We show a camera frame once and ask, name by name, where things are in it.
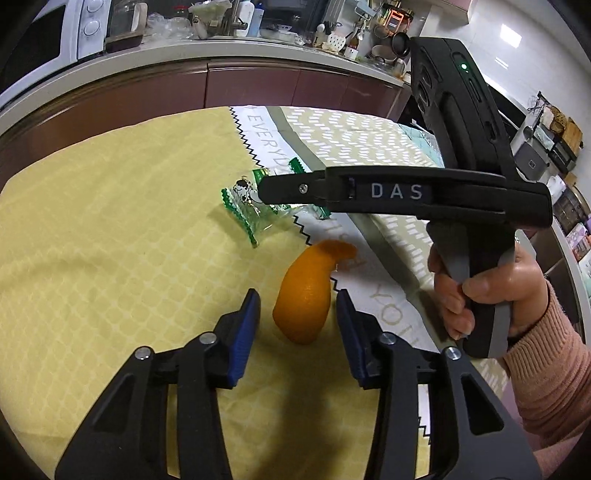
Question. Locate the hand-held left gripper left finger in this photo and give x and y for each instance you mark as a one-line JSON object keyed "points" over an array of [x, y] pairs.
{"points": [[242, 332]]}

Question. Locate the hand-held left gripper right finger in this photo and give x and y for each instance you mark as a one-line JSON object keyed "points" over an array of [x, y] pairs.
{"points": [[348, 332]]}

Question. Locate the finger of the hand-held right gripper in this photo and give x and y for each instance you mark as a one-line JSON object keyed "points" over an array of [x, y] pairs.
{"points": [[291, 190]]}

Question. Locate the clear green-edged candy wrapper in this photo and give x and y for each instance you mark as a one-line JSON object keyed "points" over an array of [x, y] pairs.
{"points": [[251, 214]]}

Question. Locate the orange peel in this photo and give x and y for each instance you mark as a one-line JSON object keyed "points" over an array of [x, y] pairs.
{"points": [[302, 300]]}

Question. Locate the person's right hand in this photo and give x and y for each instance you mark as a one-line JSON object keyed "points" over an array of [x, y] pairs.
{"points": [[526, 290]]}

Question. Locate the grey kitchen appliance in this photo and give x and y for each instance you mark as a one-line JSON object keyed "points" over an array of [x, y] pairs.
{"points": [[531, 154]]}

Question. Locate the white grey patterned cloth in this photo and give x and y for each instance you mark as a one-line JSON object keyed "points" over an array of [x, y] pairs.
{"points": [[360, 138]]}

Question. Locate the storage shelf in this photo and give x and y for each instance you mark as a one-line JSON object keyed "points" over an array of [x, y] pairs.
{"points": [[570, 207]]}

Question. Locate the maroon kitchen cabinets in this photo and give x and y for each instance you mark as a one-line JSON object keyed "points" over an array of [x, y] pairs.
{"points": [[254, 85]]}

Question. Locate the woven basket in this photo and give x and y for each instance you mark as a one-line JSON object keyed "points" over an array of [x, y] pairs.
{"points": [[561, 124]]}

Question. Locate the white polka-dot cup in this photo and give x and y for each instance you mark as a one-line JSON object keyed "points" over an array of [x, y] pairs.
{"points": [[338, 44]]}

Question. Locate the black frying pan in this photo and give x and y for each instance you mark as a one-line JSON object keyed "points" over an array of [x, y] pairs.
{"points": [[400, 44]]}

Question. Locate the yellow checked tablecloth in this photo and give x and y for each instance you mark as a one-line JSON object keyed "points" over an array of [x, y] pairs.
{"points": [[115, 230]]}

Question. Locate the white plastic bottle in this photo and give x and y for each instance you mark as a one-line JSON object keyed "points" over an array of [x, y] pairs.
{"points": [[249, 18]]}

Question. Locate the glass container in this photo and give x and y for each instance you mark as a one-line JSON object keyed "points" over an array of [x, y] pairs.
{"points": [[125, 25]]}

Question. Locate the white microwave oven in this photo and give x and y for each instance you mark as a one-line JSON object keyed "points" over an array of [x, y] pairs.
{"points": [[46, 32]]}

